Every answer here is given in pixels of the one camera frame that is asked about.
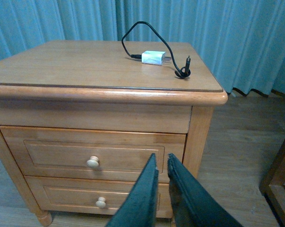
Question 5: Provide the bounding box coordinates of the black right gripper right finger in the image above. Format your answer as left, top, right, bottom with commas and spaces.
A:
168, 153, 242, 227

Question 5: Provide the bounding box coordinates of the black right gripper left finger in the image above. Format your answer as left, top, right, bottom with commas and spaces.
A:
106, 153, 159, 227

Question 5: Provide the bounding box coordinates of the wooden drawer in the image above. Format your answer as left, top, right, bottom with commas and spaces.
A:
0, 126, 186, 182
24, 175, 173, 219

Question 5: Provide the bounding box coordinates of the lower round drawer knob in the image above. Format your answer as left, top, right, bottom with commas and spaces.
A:
95, 197, 106, 209

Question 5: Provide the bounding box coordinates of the round drawer knob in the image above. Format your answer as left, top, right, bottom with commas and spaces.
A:
95, 197, 106, 209
86, 156, 99, 169

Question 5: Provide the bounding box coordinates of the upper round drawer knob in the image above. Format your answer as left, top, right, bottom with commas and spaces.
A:
86, 156, 99, 169

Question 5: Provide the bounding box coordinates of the wooden nightstand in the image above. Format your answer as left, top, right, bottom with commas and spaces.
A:
0, 40, 228, 226

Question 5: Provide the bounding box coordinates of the white charger adapter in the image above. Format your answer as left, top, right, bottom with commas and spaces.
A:
142, 51, 171, 66

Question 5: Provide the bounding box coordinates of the grey-blue curtain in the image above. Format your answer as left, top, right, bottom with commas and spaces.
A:
0, 0, 285, 95

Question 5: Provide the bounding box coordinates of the dark wooden furniture frame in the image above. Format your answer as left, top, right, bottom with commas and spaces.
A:
259, 139, 285, 226

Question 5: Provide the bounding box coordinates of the black usb cable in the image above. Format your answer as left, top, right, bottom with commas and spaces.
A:
121, 21, 192, 79

